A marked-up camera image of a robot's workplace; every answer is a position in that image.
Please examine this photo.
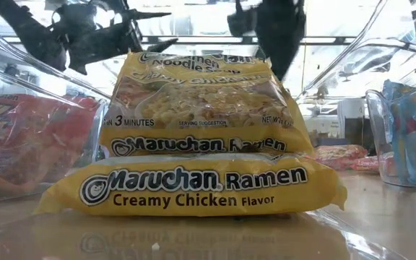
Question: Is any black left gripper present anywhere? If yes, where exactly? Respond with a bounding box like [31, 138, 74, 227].
[51, 2, 179, 76]

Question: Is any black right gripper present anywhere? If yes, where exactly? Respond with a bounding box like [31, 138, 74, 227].
[227, 0, 307, 82]

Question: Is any yellow creamy chicken ramen packet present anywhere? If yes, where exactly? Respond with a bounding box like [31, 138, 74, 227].
[33, 152, 349, 217]
[98, 51, 316, 157]

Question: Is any clear plastic bin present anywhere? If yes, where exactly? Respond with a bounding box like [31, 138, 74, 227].
[365, 74, 416, 189]
[0, 0, 416, 260]
[0, 35, 108, 207]

